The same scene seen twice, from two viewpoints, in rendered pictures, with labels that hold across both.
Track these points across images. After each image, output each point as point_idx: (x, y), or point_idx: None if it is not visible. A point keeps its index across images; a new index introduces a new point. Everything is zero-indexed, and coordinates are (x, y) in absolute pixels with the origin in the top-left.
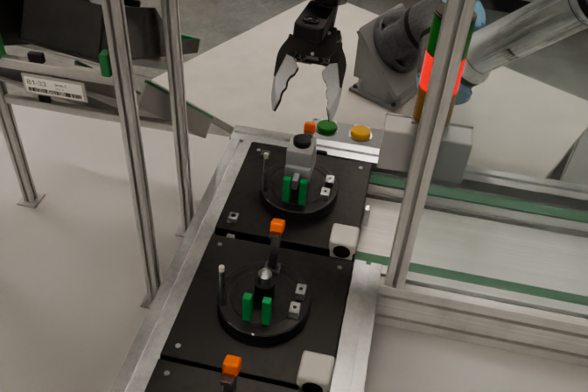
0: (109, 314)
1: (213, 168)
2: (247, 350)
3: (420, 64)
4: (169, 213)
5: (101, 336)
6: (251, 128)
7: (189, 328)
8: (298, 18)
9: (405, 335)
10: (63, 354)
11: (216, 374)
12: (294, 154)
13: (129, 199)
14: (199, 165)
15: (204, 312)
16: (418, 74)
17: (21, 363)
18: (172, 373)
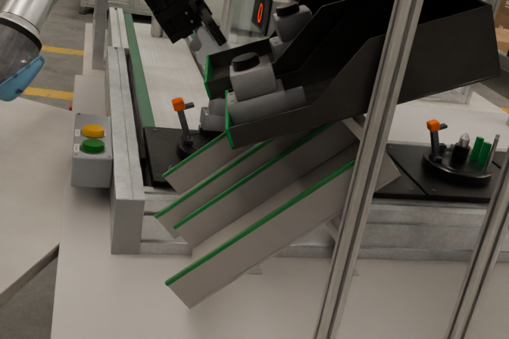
0: (383, 291)
1: (133, 268)
2: None
3: (3, 66)
4: (232, 286)
5: (405, 289)
6: (117, 188)
7: (395, 187)
8: None
9: None
10: (442, 305)
11: (410, 174)
12: None
13: (232, 322)
14: (134, 280)
15: None
16: (16, 73)
17: (475, 327)
18: (430, 188)
